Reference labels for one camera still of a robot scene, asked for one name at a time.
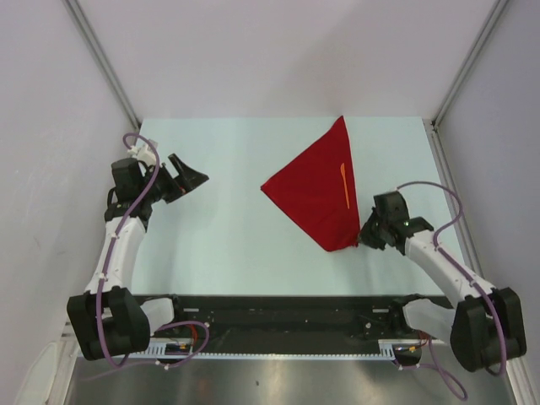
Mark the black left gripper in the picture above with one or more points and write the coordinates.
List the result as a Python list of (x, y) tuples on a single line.
[(186, 180)]

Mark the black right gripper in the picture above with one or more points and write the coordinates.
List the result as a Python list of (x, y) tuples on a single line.
[(365, 237)]

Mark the red cloth napkin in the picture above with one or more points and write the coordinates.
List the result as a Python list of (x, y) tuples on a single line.
[(309, 191)]

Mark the orange plastic knife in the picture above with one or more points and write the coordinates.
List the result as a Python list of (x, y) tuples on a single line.
[(345, 184)]

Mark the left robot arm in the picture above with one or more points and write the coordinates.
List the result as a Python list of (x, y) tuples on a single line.
[(106, 318)]

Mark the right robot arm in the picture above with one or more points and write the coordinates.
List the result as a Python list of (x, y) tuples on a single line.
[(483, 325)]

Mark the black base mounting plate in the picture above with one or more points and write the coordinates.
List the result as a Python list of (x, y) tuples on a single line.
[(372, 316)]

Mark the left aluminium frame post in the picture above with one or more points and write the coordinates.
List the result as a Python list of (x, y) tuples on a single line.
[(101, 60)]

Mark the aluminium frame post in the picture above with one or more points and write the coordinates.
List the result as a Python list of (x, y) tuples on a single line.
[(474, 53), (101, 60)]

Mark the aluminium front rail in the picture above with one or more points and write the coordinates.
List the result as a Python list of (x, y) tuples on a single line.
[(68, 333)]

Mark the right aluminium frame post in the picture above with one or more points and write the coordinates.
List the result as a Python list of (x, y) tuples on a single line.
[(474, 53)]

